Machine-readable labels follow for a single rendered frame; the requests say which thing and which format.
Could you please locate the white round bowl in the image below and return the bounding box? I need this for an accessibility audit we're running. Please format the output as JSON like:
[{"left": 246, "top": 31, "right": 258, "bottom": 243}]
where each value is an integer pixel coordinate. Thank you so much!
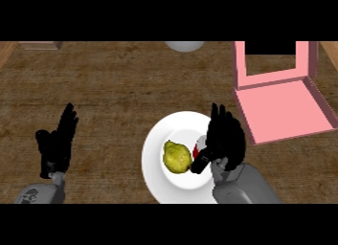
[{"left": 164, "top": 40, "right": 207, "bottom": 53}]

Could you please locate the white round plate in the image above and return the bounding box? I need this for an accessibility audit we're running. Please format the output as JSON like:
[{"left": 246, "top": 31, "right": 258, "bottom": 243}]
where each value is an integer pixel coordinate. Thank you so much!
[{"left": 140, "top": 110, "right": 220, "bottom": 205}]

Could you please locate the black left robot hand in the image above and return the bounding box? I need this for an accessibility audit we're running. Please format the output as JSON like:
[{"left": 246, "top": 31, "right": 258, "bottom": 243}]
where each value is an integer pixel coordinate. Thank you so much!
[{"left": 34, "top": 102, "right": 81, "bottom": 180}]

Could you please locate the yellow-green pear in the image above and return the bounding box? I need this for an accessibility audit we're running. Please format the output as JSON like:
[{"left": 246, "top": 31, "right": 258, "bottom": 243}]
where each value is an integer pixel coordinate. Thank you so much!
[{"left": 161, "top": 140, "right": 193, "bottom": 175}]

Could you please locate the brown wooden block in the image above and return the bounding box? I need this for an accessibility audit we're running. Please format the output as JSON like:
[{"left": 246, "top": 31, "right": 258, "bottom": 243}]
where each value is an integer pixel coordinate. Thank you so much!
[{"left": 16, "top": 40, "right": 63, "bottom": 51}]

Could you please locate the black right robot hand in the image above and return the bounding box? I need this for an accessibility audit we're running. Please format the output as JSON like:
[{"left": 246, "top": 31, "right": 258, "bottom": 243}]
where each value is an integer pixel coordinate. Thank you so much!
[{"left": 189, "top": 102, "right": 248, "bottom": 175}]

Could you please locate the pink open cardboard box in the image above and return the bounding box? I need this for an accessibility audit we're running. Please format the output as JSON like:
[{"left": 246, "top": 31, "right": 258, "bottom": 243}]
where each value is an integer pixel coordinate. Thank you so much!
[{"left": 232, "top": 40, "right": 338, "bottom": 146}]

